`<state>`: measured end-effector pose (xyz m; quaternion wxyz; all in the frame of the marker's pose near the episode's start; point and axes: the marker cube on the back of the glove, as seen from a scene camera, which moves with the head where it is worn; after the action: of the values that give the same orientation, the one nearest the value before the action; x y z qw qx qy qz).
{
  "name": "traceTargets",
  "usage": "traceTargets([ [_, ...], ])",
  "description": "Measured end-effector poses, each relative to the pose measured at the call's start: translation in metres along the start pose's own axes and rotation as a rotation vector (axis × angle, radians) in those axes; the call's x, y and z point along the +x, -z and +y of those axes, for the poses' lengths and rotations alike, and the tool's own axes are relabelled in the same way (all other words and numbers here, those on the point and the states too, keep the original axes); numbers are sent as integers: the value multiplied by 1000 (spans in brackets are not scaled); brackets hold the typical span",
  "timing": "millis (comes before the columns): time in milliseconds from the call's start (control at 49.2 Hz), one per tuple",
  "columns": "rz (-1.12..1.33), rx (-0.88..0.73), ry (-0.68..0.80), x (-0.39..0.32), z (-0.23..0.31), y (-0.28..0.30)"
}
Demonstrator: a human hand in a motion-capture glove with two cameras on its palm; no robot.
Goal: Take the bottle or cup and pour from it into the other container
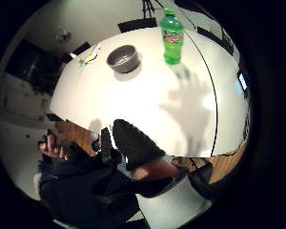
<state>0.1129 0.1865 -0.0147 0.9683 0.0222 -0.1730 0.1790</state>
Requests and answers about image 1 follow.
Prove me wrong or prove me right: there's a the person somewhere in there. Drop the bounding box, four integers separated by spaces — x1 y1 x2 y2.
37 127 182 229

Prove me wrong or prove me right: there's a white chair seat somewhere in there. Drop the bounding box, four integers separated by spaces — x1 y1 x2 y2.
135 177 213 229

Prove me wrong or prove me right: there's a grey round bowl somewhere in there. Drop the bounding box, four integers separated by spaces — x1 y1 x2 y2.
106 44 141 74

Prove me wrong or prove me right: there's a dark cabinet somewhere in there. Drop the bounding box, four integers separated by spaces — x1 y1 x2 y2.
5 39 63 97

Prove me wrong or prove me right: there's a small white yellow green packet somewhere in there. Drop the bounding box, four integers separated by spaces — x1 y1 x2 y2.
75 44 101 69

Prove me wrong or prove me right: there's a black chair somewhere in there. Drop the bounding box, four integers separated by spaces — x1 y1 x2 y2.
71 41 92 57
117 17 158 34

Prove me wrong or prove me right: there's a green plastic soda bottle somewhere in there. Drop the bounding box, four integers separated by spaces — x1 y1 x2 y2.
159 8 185 66

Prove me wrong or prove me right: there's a lit computer screen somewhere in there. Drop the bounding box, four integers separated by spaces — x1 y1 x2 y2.
237 72 249 92

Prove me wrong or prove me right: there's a long black bar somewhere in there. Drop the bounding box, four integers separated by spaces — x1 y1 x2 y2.
196 26 235 57

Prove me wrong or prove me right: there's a black tripod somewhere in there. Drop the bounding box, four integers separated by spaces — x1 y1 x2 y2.
141 0 165 19

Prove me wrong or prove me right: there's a black strap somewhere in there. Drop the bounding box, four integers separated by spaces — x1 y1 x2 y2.
99 127 114 164

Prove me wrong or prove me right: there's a thin black cable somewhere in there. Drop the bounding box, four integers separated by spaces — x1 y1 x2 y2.
183 30 219 157

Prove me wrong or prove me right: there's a grey wall fixture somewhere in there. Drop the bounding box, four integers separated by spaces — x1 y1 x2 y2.
55 30 72 44

